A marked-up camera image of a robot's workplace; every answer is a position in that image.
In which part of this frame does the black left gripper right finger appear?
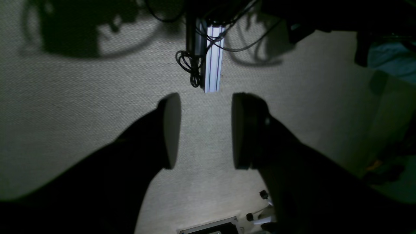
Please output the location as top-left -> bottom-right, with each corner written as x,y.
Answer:
231,92 -> 416,234

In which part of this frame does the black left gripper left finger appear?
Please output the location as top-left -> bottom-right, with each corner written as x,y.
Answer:
1,92 -> 181,234

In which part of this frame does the black cable bundle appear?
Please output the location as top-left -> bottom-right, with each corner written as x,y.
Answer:
175,50 -> 202,88

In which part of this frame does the aluminium extrusion rail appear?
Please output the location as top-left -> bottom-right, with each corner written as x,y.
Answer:
203,27 -> 225,93

